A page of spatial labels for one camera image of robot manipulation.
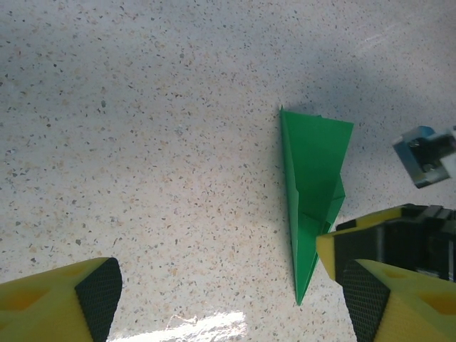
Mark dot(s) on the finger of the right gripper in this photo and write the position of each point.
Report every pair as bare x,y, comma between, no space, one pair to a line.
374,216
356,246

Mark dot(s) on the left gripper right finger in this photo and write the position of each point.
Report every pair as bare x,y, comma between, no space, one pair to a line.
409,310

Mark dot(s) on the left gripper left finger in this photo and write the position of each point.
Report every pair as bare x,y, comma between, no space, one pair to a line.
53,310

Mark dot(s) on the green paper sheet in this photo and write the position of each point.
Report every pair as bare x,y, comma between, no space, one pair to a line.
313,160

